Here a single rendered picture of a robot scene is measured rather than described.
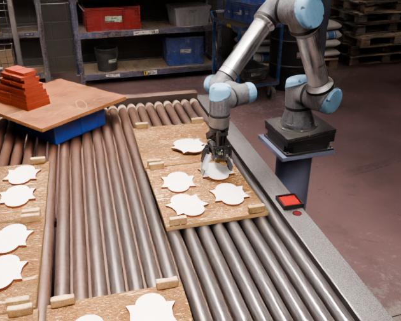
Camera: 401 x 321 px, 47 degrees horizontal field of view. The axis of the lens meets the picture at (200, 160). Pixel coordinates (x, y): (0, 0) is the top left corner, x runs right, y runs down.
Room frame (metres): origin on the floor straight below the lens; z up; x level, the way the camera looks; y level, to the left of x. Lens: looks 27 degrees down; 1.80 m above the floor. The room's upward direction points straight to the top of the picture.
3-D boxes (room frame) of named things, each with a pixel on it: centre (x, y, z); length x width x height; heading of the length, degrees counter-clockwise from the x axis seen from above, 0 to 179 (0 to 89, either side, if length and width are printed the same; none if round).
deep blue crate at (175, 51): (6.17, 0.24, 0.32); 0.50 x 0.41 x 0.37; 104
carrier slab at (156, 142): (1.87, 0.10, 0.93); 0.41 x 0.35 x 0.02; 14
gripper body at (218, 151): (1.55, -0.07, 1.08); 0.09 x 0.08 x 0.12; 15
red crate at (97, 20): (5.88, 1.10, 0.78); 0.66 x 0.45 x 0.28; 107
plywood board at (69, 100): (2.13, 0.72, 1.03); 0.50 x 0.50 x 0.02; 54
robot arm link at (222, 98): (1.56, -0.07, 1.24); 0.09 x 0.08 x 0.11; 128
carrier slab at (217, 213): (1.47, -0.01, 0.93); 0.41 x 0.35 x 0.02; 15
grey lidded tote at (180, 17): (6.14, 0.16, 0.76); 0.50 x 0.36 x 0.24; 113
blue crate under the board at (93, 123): (2.08, 0.67, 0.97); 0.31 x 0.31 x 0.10; 54
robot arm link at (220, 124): (1.56, -0.07, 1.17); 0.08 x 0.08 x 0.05
